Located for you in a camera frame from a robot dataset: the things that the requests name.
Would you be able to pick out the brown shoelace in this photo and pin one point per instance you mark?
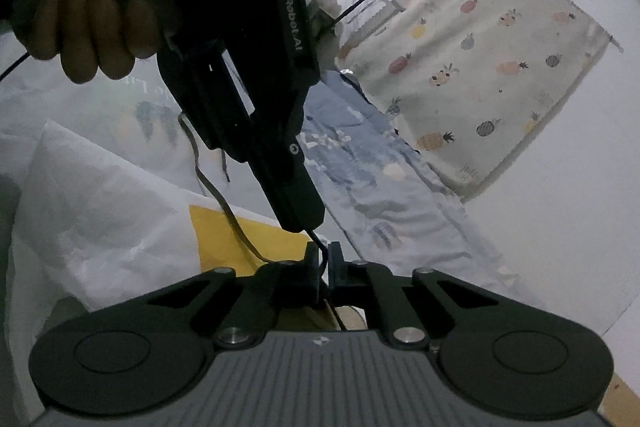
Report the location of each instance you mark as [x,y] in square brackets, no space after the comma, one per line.
[226,208]

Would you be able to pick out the shiny silver cloth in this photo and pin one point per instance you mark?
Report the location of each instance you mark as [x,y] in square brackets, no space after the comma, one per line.
[347,72]

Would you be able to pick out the pineapple print curtain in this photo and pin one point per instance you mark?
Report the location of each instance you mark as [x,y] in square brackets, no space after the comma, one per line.
[475,82]

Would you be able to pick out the beige suede shoe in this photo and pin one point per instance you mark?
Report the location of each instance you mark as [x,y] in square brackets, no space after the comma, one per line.
[305,319]

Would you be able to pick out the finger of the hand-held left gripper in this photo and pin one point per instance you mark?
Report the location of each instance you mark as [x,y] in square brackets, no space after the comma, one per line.
[295,192]

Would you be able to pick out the blue printed quilt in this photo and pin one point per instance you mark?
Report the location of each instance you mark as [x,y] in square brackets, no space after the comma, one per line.
[375,187]

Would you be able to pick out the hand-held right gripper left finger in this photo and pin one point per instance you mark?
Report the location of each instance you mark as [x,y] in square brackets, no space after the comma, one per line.
[313,272]

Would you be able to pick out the white and yellow plastic bag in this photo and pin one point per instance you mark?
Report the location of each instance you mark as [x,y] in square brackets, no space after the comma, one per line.
[100,217]

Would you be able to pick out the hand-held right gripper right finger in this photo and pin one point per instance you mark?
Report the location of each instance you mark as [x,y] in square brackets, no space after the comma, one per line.
[336,267]

